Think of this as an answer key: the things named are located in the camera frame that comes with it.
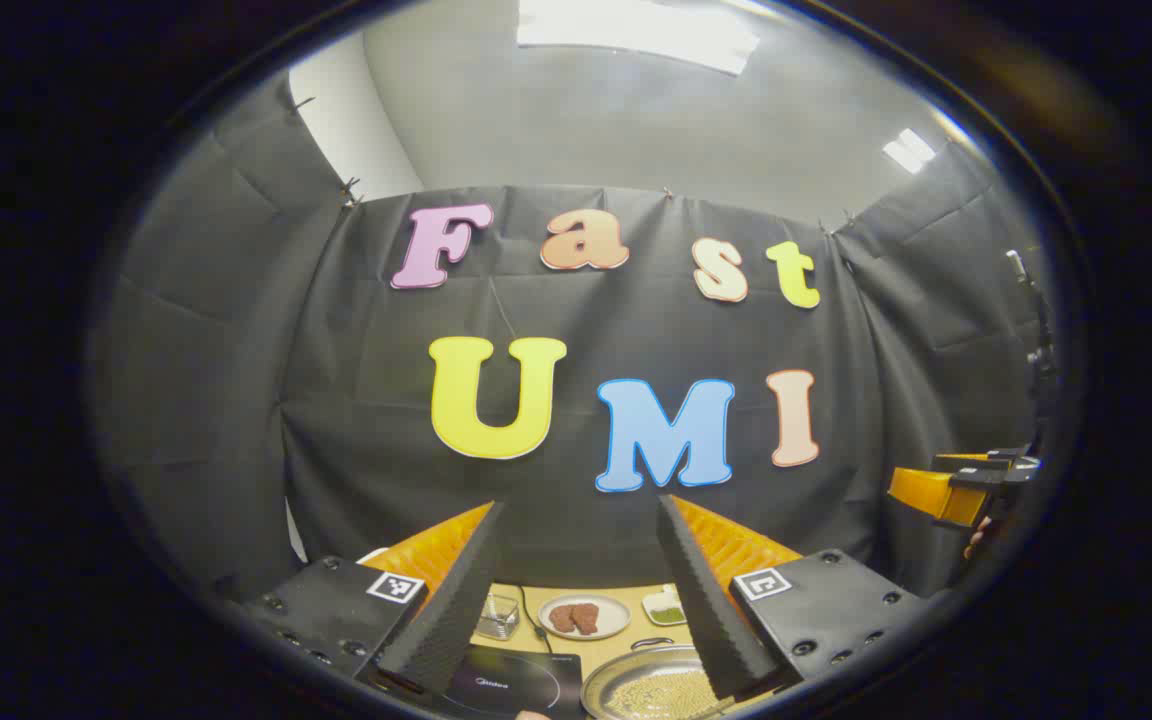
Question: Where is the pile of yellow soybeans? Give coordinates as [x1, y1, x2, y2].
[601, 665, 717, 720]

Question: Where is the wire basket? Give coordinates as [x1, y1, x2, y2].
[476, 594, 521, 641]

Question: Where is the black power cable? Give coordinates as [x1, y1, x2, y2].
[519, 585, 552, 651]

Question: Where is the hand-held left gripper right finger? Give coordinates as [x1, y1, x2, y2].
[658, 494, 927, 701]

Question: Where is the white divided dish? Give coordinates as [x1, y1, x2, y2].
[642, 588, 687, 627]

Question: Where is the steel pot with black handle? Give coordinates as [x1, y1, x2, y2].
[581, 637, 737, 720]

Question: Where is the round white plate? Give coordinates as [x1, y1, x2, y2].
[539, 594, 632, 641]

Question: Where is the black induction cooktop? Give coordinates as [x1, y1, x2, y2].
[436, 643, 584, 719]

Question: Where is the ceiling light panel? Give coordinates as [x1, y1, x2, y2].
[516, 0, 762, 76]
[884, 128, 937, 173]

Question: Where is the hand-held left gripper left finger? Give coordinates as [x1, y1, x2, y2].
[241, 500, 505, 693]

